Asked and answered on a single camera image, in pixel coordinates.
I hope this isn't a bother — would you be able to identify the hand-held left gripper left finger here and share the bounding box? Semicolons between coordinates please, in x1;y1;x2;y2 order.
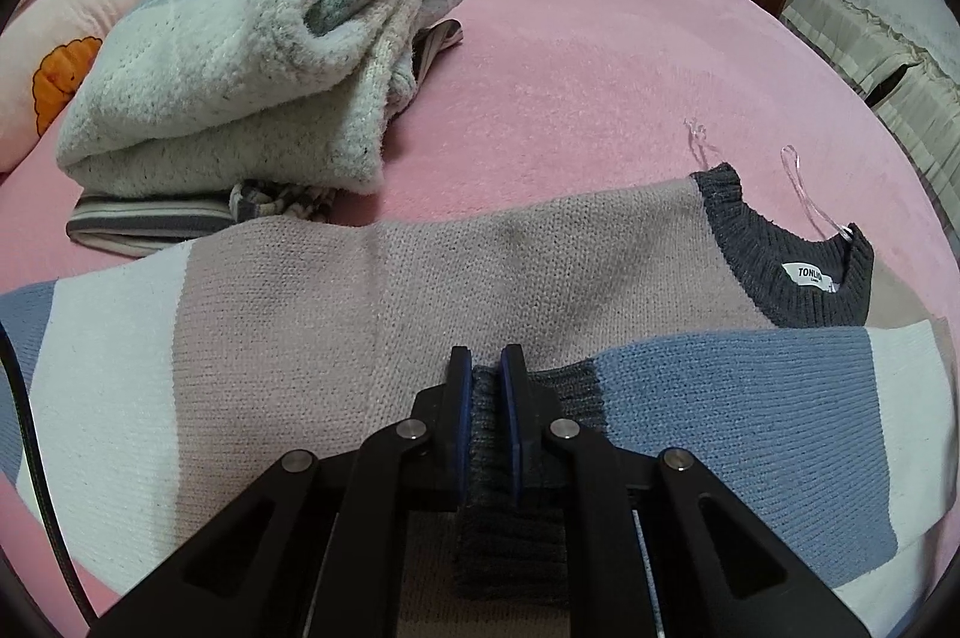
91;344;474;638

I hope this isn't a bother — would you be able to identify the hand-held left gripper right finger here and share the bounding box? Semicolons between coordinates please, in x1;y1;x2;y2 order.
500;343;872;638

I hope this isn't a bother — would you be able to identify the colour-block knit sweater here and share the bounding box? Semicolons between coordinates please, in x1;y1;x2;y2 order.
0;162;960;638

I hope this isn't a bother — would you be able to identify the striped folded garment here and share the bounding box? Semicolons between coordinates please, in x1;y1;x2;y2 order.
66;18;466;258

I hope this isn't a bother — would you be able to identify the pink bed blanket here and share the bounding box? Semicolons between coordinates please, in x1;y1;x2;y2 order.
0;0;960;638

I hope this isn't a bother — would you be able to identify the folded fluffy grey-white sweater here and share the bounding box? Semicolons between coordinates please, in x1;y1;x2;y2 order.
56;0;474;198

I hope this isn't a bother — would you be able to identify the cream lace-covered furniture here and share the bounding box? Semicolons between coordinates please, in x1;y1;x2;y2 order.
780;0;960;213

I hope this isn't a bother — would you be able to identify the pink cartoon pillow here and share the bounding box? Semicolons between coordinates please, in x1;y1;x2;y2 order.
0;0;208;174

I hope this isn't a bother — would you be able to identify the black cable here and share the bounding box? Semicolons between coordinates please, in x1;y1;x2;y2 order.
0;318;95;631

